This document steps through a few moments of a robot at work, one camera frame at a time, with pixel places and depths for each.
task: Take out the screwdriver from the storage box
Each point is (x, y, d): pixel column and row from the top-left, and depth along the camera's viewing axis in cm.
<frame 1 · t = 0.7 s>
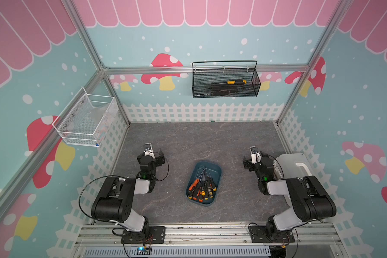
left hand: (154, 153, 94), fingers open
right hand: (253, 153, 94), fingers open
teal plastic storage box: (214, 171, 96), point 2 cm above the table
translucent plastic toolbox: (292, 166, 85), point 13 cm above the table
orange handled screwdriver: (193, 185, 87), point 5 cm above the table
black yellow screwdriver: (209, 187, 89), point 2 cm above the table

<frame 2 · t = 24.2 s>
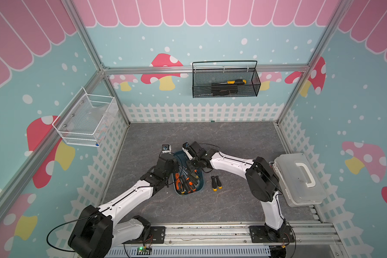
left hand: (174, 161, 86), fingers closed
right hand: (190, 163, 93), fingers closed
black yellow screwdriver: (214, 185, 91), on the table
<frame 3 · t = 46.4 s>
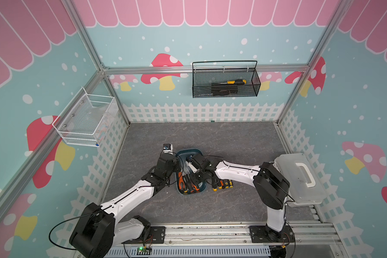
left hand: (177, 160, 86), fingers closed
right hand: (192, 178, 89), fingers open
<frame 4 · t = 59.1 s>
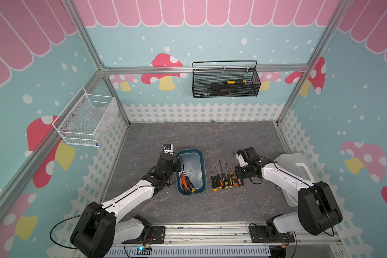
left hand: (177, 160, 87), fingers closed
right hand: (238, 172, 90), fingers closed
black orange hex screwdriver: (239, 180, 89), point 5 cm above the table
